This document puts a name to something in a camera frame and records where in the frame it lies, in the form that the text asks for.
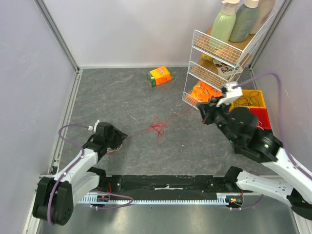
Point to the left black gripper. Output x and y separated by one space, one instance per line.
119 135

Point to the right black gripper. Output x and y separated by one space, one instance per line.
209 111

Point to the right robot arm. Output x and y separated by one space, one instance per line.
239 126

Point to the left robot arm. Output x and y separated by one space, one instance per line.
56 196

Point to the orange purple snack box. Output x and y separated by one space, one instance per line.
209 91

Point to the orange snack box front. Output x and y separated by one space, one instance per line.
197 95

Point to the white snack pouch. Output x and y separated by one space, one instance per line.
225 71

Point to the yellow storage bin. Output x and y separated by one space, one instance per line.
250 98

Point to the yellow snack packet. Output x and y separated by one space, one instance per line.
206 57

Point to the red storage bin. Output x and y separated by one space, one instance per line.
263 117

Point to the orange green snack box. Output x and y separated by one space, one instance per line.
159 76

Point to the light green pump bottle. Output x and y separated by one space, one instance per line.
223 24

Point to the grey green pump bottle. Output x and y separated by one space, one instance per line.
246 16

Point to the beige pink bottle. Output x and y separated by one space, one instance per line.
265 7

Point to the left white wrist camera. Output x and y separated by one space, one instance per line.
93 127

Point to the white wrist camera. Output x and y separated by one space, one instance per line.
231 91
93 127

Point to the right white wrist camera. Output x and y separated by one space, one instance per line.
231 91

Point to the white wire shelf rack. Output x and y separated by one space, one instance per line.
233 54

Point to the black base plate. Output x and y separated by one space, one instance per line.
207 183

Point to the slotted cable duct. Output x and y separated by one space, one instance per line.
95 199

